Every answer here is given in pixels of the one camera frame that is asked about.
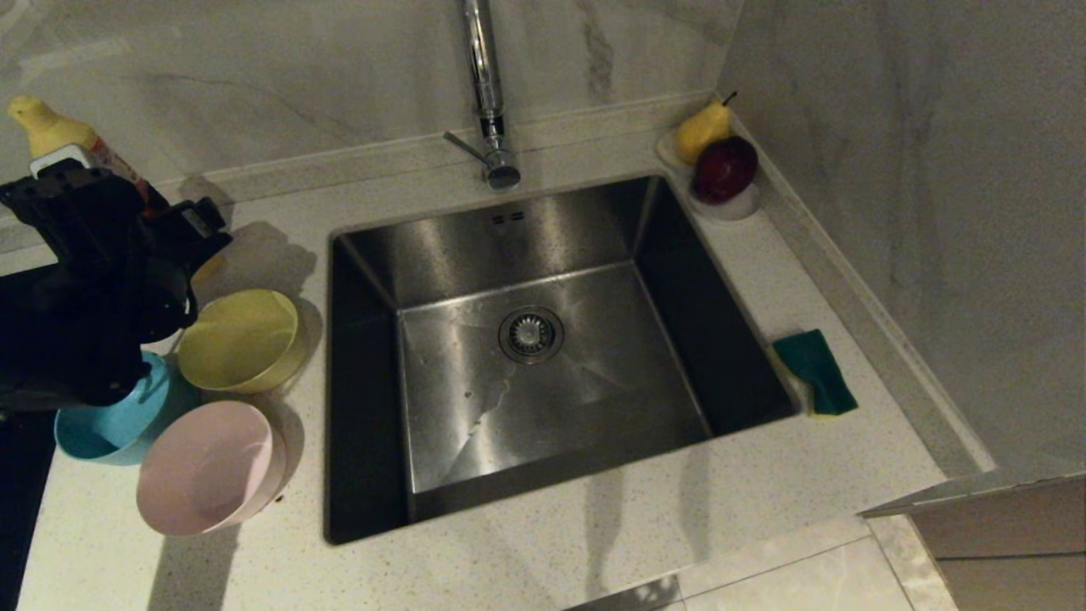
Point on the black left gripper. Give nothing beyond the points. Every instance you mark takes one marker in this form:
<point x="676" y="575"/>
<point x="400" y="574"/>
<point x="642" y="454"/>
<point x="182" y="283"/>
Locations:
<point x="85" y="225"/>

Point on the green yellow sponge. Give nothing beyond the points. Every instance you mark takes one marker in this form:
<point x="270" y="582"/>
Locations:
<point x="814" y="369"/>

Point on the round metal drain strainer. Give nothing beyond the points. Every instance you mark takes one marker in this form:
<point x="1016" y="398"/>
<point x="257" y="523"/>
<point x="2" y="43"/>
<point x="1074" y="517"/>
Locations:
<point x="531" y="336"/>

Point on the dark red apple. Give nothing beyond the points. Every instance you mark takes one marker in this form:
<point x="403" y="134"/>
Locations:
<point x="724" y="170"/>

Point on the chrome faucet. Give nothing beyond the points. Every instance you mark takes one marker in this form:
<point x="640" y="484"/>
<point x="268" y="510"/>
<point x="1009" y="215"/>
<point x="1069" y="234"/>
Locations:
<point x="485" y="85"/>

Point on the pink plastic bowl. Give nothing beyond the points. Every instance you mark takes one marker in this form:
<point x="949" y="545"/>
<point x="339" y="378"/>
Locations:
<point x="208" y="467"/>

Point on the orange detergent bottle yellow cap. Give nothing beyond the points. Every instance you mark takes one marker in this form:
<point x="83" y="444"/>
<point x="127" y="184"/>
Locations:
<point x="51" y="127"/>

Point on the yellow pear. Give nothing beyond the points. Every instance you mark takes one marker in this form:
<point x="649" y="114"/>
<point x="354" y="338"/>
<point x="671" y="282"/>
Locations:
<point x="700" y="130"/>

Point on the yellow plastic bowl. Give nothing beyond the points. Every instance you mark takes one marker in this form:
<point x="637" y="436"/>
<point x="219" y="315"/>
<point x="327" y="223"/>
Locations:
<point x="242" y="339"/>

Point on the black induction cooktop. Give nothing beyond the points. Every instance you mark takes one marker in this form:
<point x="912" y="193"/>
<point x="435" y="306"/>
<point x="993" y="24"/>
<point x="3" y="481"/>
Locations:
<point x="17" y="509"/>

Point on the blue plastic bowl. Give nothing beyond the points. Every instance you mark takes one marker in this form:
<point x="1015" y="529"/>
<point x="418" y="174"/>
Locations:
<point x="110" y="433"/>

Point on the small white dish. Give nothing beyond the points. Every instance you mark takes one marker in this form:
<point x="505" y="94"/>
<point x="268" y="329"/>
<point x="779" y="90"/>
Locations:
<point x="731" y="210"/>

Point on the stainless steel sink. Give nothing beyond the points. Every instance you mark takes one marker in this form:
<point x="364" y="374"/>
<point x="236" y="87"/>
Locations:
<point x="594" y="382"/>

